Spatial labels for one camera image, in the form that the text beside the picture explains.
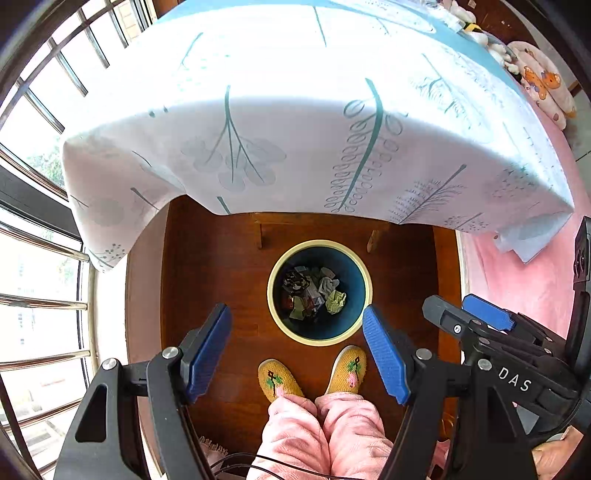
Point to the blue bin with cream rim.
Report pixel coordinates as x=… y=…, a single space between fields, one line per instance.
x=355 y=286

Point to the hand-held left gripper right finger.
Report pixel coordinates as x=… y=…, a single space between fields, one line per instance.
x=385 y=355

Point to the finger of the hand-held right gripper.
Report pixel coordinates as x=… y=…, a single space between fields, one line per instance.
x=489 y=311
x=443 y=314

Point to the bear-print pillow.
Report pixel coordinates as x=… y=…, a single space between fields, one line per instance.
x=540 y=83

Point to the white leaf-print tablecloth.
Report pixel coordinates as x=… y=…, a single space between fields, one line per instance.
x=300 y=115

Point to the red and white box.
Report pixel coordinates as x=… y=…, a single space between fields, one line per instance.
x=307 y=305

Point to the pink bedsheet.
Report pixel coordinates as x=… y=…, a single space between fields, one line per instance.
x=531 y=277

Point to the yellow embroidered slipper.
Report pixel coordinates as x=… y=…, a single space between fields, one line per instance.
x=348 y=369
x=279 y=378

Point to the dark framed window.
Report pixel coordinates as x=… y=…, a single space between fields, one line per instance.
x=27 y=138

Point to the pink fleece pants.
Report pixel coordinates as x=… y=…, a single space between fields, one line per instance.
x=295 y=438

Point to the dark shiny wrapper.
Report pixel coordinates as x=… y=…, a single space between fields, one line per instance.
x=294 y=279

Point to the person's right hand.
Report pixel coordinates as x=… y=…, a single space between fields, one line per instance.
x=558 y=457

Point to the white plush toy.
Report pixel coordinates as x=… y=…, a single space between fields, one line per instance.
x=461 y=11

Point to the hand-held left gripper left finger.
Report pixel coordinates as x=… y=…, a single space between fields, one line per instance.
x=210 y=350

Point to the metal window railing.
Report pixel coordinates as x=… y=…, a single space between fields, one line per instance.
x=41 y=304

